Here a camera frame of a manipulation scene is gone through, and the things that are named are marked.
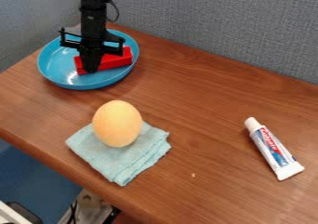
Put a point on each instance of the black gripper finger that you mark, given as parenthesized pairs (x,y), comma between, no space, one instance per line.
(96,54)
(84,53)

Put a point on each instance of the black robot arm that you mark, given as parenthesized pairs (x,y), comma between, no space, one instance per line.
(94,17)

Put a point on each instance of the white object bottom corner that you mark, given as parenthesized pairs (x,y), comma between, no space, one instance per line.
(15,214)

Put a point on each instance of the light blue folded cloth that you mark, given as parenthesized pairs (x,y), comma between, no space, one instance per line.
(121,164)

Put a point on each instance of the red plastic block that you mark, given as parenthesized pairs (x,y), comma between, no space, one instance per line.
(110,61)

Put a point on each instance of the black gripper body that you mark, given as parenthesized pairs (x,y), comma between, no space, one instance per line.
(110,44)

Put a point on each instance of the blue plate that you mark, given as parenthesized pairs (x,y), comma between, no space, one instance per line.
(58,68)

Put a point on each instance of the grey bag under table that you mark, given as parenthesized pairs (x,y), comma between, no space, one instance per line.
(90,210)

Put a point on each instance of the white toothpaste tube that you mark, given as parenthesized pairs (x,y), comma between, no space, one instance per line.
(275,153)

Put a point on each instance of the orange egg-shaped object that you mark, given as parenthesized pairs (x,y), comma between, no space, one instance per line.
(116,123)

